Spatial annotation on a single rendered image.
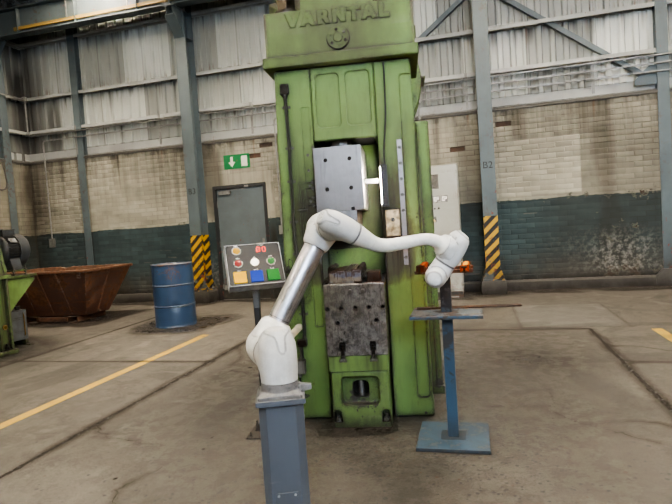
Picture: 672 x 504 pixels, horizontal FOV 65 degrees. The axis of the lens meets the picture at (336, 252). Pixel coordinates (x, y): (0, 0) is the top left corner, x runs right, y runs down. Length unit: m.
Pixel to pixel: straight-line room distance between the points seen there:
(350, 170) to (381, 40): 0.84
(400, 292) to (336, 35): 1.67
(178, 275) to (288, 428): 5.62
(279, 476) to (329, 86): 2.35
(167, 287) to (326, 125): 4.69
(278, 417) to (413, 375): 1.52
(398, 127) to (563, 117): 6.08
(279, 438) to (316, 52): 2.36
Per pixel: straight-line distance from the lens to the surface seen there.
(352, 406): 3.46
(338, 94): 3.56
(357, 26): 3.62
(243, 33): 10.72
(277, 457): 2.30
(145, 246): 11.08
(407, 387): 3.60
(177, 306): 7.73
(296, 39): 3.65
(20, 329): 8.02
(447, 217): 8.51
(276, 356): 2.18
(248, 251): 3.30
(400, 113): 3.50
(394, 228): 3.41
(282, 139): 3.56
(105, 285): 9.53
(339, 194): 3.32
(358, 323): 3.31
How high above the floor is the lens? 1.29
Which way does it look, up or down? 3 degrees down
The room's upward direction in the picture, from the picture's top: 4 degrees counter-clockwise
